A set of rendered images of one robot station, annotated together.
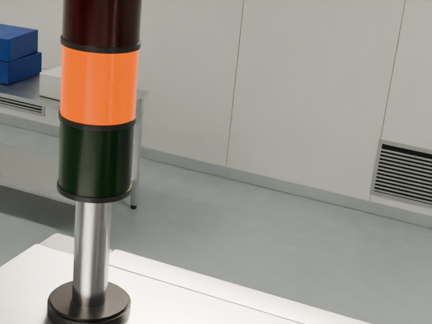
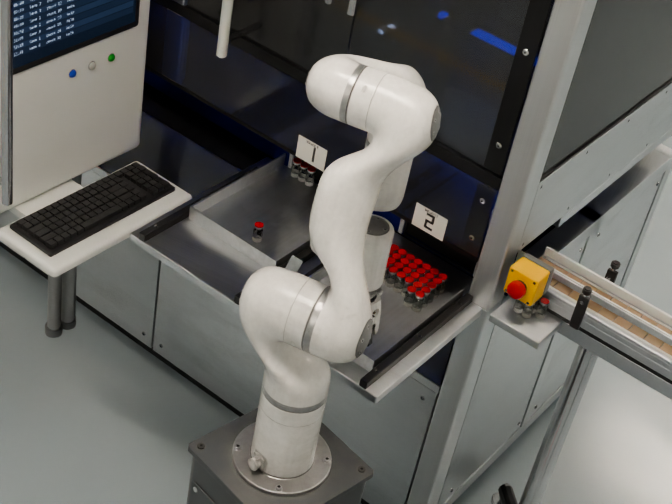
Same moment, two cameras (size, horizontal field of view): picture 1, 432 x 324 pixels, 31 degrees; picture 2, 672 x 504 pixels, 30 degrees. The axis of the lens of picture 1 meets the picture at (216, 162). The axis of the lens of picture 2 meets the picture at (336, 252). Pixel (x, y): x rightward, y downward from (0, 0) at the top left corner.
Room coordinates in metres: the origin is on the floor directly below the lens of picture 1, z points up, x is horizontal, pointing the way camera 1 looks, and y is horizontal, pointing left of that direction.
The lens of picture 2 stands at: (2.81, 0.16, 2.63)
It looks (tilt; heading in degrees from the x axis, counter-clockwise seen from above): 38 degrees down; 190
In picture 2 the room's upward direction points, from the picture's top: 12 degrees clockwise
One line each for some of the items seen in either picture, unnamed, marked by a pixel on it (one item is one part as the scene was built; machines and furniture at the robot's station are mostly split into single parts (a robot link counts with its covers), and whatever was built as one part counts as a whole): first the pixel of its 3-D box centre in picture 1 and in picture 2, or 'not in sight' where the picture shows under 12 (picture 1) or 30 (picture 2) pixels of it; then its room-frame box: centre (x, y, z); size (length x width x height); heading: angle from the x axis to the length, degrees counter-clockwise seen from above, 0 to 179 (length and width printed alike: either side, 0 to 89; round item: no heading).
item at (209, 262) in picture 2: not in sight; (315, 266); (0.64, -0.26, 0.87); 0.70 x 0.48 x 0.02; 69
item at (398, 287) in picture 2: not in sight; (395, 279); (0.64, -0.08, 0.90); 0.18 x 0.02 x 0.05; 69
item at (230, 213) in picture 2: not in sight; (279, 210); (0.51, -0.40, 0.90); 0.34 x 0.26 x 0.04; 159
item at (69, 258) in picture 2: not in sight; (86, 207); (0.59, -0.85, 0.79); 0.45 x 0.28 x 0.03; 159
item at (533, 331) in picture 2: not in sight; (529, 317); (0.58, 0.22, 0.87); 0.14 x 0.13 x 0.02; 159
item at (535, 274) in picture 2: not in sight; (528, 279); (0.61, 0.20, 1.00); 0.08 x 0.07 x 0.07; 159
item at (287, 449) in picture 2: not in sight; (288, 424); (1.21, -0.15, 0.95); 0.19 x 0.19 x 0.18
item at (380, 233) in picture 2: not in sight; (365, 250); (0.92, -0.12, 1.17); 0.09 x 0.08 x 0.13; 83
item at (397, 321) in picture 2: not in sight; (371, 299); (0.72, -0.11, 0.90); 0.34 x 0.26 x 0.04; 159
